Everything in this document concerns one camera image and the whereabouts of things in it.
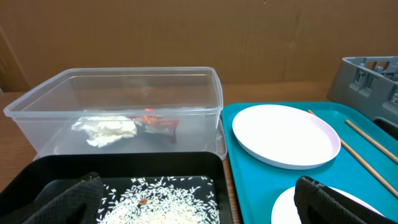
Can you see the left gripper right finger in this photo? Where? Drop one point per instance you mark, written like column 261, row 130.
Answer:
column 318, row 203

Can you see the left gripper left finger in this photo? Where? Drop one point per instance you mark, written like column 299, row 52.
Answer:
column 77, row 203

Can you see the small white dish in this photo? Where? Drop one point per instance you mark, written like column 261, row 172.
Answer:
column 284, row 210

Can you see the white tissue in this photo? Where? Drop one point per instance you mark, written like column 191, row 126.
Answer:
column 105, row 130

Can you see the red snack wrapper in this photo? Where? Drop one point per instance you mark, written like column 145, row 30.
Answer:
column 150, row 123

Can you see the grey dishwasher rack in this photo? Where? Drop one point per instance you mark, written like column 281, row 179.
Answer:
column 368, row 85

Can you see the black tray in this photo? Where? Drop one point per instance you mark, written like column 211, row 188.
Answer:
column 27, row 185

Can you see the teal serving tray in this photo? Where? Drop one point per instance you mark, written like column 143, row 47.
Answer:
column 258, row 185

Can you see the left wooden chopstick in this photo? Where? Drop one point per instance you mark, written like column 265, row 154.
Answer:
column 371, row 169

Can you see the wooden chopstick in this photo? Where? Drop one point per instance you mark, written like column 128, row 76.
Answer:
column 385, row 151
column 371, row 169

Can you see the large white plate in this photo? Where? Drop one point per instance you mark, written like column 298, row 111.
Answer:
column 285, row 137

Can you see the white rice pile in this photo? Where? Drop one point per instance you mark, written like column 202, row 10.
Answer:
column 164, row 199

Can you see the right wooden chopstick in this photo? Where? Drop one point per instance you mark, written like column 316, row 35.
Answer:
column 385, row 151

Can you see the clear plastic bin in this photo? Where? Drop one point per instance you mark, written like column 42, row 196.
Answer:
column 192, row 95

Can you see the cardboard wall panel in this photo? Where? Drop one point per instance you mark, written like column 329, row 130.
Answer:
column 244, row 41

